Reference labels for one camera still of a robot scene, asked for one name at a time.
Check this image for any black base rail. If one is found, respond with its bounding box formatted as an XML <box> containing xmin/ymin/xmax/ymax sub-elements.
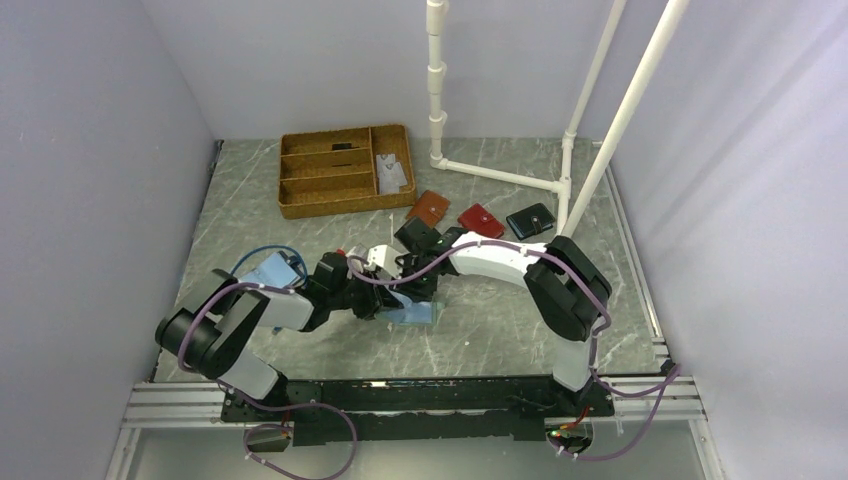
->
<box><xmin>221</xmin><ymin>375</ymin><xmax>615</xmax><ymax>446</ymax></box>

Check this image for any brown leather card holder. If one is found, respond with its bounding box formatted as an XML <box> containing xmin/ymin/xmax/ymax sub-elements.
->
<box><xmin>405</xmin><ymin>190</ymin><xmax>451</xmax><ymax>228</ymax></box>

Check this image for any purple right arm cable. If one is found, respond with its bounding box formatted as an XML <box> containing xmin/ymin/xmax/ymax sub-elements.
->
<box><xmin>346</xmin><ymin>238</ymin><xmax>682</xmax><ymax>463</ymax></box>

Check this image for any green card holder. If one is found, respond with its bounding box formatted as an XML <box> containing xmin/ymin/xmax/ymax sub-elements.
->
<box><xmin>375</xmin><ymin>292</ymin><xmax>445</xmax><ymax>326</ymax></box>

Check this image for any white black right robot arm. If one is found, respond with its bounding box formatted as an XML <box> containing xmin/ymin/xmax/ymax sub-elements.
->
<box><xmin>394</xmin><ymin>218</ymin><xmax>612</xmax><ymax>415</ymax></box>

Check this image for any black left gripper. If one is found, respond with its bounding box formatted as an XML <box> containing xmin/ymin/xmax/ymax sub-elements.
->
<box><xmin>329</xmin><ymin>268</ymin><xmax>404</xmax><ymax>320</ymax></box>

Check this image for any white pvc pipe frame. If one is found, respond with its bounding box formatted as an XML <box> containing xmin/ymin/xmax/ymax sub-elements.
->
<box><xmin>426</xmin><ymin>1</ymin><xmax>688</xmax><ymax>236</ymax></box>

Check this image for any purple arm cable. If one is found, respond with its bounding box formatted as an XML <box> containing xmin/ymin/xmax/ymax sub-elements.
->
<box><xmin>175</xmin><ymin>281</ymin><xmax>359</xmax><ymax>480</ymax></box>
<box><xmin>346</xmin><ymin>238</ymin><xmax>682</xmax><ymax>463</ymax></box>

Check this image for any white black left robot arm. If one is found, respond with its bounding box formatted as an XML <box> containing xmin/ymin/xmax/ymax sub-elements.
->
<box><xmin>155</xmin><ymin>252</ymin><xmax>404</xmax><ymax>420</ymax></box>

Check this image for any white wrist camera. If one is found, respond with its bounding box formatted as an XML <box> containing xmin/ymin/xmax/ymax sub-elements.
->
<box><xmin>365</xmin><ymin>245</ymin><xmax>402</xmax><ymax>280</ymax></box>
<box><xmin>336</xmin><ymin>245</ymin><xmax>368</xmax><ymax>263</ymax></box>

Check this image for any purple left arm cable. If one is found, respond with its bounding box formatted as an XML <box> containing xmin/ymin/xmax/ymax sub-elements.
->
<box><xmin>175</xmin><ymin>281</ymin><xmax>359</xmax><ymax>480</ymax></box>

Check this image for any dark blue card holder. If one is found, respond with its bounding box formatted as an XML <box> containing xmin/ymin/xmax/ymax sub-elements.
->
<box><xmin>506</xmin><ymin>203</ymin><xmax>556</xmax><ymax>240</ymax></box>

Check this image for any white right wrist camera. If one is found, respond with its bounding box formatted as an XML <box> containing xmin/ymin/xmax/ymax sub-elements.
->
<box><xmin>365</xmin><ymin>245</ymin><xmax>402</xmax><ymax>280</ymax></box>

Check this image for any woven wicker tray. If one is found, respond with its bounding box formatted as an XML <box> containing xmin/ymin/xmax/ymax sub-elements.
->
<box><xmin>277</xmin><ymin>124</ymin><xmax>418</xmax><ymax>220</ymax></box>

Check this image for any light blue card holder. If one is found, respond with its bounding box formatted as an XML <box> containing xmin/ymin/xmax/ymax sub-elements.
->
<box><xmin>230</xmin><ymin>254</ymin><xmax>301</xmax><ymax>336</ymax></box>

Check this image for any red leather card holder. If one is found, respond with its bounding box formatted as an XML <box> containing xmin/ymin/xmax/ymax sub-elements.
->
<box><xmin>457</xmin><ymin>203</ymin><xmax>505</xmax><ymax>239</ymax></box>

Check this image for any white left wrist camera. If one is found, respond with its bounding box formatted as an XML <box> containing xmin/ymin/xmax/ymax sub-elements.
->
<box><xmin>336</xmin><ymin>245</ymin><xmax>368</xmax><ymax>263</ymax></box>

